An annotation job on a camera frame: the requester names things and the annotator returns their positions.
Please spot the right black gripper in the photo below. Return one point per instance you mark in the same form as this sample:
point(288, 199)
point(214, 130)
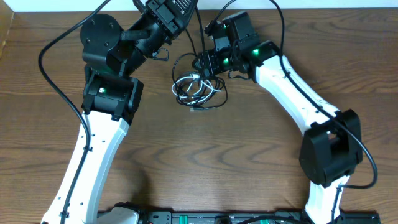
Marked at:
point(208, 62)

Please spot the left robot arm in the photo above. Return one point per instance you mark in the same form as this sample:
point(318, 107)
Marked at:
point(111, 97)

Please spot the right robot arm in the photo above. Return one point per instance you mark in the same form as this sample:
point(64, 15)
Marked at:
point(331, 145)

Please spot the brown cardboard panel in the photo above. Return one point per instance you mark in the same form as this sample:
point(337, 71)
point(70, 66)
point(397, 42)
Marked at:
point(6, 19)

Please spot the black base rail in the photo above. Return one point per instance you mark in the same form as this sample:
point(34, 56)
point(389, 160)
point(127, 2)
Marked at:
point(124, 215)

